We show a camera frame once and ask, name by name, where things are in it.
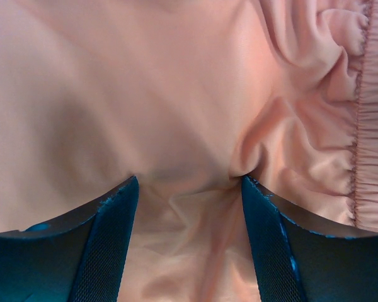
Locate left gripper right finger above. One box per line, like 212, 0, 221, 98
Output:
241, 176, 378, 302

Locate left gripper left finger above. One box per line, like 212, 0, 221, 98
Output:
0, 177, 139, 301

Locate orange shorts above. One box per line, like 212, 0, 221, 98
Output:
0, 1, 378, 301

